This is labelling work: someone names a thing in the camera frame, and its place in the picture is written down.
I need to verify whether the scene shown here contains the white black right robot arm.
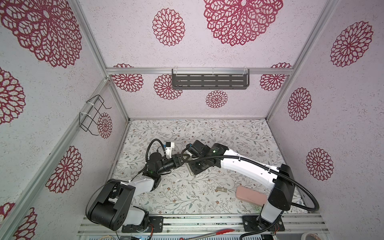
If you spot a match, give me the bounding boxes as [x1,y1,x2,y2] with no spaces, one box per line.
[186,141,295,230]

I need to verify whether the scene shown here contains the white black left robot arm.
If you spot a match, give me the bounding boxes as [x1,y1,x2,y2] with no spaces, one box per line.
[86,153,183,231]

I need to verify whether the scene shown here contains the red handled tongs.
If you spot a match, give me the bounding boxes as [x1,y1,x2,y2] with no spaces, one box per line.
[189,229,235,240]

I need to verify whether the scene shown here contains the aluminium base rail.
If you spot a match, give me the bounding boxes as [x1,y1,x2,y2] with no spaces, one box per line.
[75,214,332,240]

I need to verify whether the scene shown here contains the grey slotted wall shelf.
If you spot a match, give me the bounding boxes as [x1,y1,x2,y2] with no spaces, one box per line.
[171,69,250,90]

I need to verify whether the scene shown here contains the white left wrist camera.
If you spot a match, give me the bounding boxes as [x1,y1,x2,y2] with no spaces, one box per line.
[165,142,175,159]

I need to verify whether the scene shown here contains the black corrugated left cable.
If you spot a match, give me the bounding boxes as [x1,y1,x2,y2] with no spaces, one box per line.
[145,138,166,163]

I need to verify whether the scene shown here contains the black wire wall rack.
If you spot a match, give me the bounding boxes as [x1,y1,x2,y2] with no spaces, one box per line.
[78,95,113,139]

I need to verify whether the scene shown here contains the pink rounded case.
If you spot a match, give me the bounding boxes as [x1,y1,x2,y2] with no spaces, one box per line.
[236,186,268,207]

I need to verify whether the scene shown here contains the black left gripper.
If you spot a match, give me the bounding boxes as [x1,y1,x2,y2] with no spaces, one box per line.
[157,153,190,175]

